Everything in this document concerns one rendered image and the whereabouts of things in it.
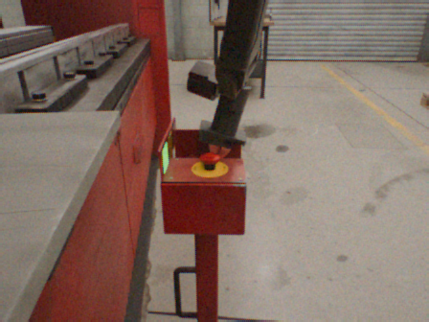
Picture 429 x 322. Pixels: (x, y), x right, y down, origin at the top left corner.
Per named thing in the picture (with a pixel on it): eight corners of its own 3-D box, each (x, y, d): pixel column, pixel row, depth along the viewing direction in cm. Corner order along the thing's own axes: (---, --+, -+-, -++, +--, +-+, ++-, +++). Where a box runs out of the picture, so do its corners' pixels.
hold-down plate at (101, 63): (97, 79, 96) (95, 68, 94) (78, 79, 95) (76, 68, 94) (114, 62, 123) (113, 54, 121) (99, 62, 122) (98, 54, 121)
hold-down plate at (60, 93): (49, 123, 60) (45, 106, 58) (17, 124, 59) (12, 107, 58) (88, 86, 87) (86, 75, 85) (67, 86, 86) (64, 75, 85)
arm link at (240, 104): (248, 85, 63) (256, 81, 68) (215, 73, 64) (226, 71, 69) (237, 118, 66) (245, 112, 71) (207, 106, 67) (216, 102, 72)
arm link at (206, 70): (235, 80, 57) (254, 50, 61) (177, 59, 59) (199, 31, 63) (232, 122, 67) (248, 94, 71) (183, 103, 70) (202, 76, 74)
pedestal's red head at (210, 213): (244, 236, 64) (248, 152, 56) (163, 235, 64) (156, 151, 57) (239, 185, 82) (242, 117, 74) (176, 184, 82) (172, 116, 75)
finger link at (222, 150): (191, 157, 77) (202, 121, 73) (221, 164, 78) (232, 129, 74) (190, 171, 71) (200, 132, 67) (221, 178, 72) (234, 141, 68)
